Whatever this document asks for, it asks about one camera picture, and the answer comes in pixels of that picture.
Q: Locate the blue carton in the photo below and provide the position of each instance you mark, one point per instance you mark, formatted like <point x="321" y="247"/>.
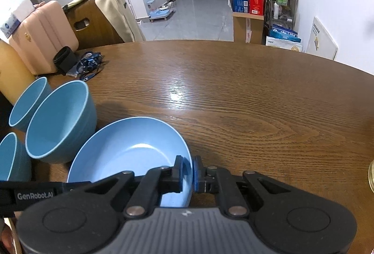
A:
<point x="241" y="2"/>

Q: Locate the white printed bag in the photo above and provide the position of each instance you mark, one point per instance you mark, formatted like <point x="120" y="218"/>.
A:
<point x="283" y="45"/>

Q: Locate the yellow cylindrical container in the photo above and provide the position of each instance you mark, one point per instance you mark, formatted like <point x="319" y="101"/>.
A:
<point x="14" y="75"/>

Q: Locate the pet feeder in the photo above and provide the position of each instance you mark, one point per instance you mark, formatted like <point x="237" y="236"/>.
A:
<point x="160" y="11"/>

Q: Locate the medium blue bowl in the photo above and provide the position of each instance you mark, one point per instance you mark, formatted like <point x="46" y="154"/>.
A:
<point x="58" y="122"/>

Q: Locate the black cup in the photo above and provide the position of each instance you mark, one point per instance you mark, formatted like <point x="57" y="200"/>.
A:
<point x="65" y="59"/>

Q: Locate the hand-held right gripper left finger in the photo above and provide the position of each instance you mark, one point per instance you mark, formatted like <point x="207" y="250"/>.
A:
<point x="179" y="173"/>

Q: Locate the person's left hand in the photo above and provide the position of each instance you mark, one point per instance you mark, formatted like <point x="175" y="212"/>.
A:
<point x="5" y="239"/>

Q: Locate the pink suitcase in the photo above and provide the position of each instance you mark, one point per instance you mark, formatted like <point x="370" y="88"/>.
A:
<point x="43" y="34"/>

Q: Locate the small blue plate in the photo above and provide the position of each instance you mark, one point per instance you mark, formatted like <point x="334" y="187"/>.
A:
<point x="131" y="148"/>

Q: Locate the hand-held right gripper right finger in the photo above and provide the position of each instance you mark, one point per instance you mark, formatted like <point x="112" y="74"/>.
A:
<point x="198" y="175"/>

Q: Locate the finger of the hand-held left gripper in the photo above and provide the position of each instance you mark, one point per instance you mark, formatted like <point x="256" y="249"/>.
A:
<point x="74" y="186"/>

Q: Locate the white wall panel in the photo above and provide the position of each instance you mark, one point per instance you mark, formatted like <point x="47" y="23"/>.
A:
<point x="323" y="39"/>

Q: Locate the clear plastic bag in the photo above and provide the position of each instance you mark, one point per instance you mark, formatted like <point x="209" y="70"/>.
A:
<point x="73" y="72"/>

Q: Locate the large blue bowl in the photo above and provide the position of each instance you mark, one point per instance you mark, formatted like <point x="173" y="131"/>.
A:
<point x="26" y="105"/>
<point x="11" y="157"/>

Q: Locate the chair with beige cloth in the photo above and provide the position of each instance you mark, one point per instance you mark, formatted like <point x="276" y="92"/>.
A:
<point x="114" y="11"/>

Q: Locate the cardboard box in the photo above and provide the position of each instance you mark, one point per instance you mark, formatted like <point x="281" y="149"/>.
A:
<point x="248" y="27"/>

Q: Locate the white tissue packet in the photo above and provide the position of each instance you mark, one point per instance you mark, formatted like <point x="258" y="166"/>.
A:
<point x="17" y="15"/>

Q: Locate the blue packet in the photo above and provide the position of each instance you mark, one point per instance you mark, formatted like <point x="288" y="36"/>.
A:
<point x="285" y="33"/>

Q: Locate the metal storage rack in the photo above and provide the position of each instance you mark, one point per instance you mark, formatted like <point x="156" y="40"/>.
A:
<point x="282" y="8"/>

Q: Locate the cream mug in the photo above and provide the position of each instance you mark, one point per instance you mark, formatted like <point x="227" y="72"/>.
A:
<point x="371" y="176"/>

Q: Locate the wooden chair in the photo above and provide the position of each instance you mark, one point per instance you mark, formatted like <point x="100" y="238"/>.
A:
<point x="93" y="29"/>

